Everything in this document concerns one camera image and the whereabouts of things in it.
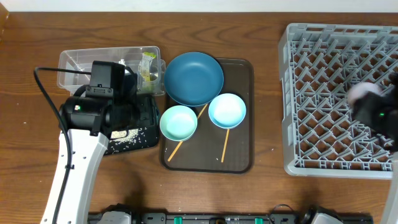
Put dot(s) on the pile of white rice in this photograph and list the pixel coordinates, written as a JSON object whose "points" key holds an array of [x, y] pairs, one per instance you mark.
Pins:
{"points": [[126, 135]]}

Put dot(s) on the dark blue plate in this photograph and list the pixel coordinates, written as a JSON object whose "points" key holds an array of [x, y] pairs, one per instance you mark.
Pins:
{"points": [[193, 79]]}

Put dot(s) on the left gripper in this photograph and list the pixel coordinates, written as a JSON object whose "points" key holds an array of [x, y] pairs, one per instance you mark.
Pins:
{"points": [[137, 107]]}

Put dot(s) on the yellow snack wrapper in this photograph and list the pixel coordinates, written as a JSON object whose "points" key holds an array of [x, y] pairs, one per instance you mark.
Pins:
{"points": [[144, 70]]}

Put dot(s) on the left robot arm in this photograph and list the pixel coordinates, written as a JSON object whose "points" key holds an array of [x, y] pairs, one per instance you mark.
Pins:
{"points": [[87, 120]]}

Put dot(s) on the grey dishwasher rack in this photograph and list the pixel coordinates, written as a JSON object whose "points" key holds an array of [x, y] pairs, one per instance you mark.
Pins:
{"points": [[318, 64]]}

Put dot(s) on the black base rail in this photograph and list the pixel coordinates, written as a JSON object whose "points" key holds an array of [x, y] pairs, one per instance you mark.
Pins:
{"points": [[280, 214]]}

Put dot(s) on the pink plastic cup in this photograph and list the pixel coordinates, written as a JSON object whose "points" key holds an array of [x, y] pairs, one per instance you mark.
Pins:
{"points": [[359, 90]]}

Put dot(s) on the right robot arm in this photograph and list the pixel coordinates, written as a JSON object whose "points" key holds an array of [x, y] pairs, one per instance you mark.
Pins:
{"points": [[378, 111]]}

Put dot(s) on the clear plastic bin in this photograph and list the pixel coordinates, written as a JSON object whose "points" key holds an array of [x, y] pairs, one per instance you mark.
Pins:
{"points": [[82, 60]]}

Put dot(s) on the green bowl with rice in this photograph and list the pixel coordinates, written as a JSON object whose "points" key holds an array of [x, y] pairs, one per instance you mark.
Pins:
{"points": [[178, 123]]}

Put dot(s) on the light blue bowl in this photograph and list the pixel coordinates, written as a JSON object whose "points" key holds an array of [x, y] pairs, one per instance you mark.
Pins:
{"points": [[227, 111]]}

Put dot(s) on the wooden chopstick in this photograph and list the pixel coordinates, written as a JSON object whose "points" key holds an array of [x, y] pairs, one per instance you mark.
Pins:
{"points": [[225, 145], [175, 151]]}

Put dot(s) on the black plastic bin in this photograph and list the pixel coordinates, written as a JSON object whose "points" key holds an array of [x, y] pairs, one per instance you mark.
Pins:
{"points": [[148, 128]]}

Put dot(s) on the brown serving tray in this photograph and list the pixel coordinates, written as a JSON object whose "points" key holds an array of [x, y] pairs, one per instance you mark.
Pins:
{"points": [[203, 151]]}

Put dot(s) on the white napkin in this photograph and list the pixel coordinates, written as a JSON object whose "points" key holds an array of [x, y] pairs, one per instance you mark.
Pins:
{"points": [[122, 62]]}

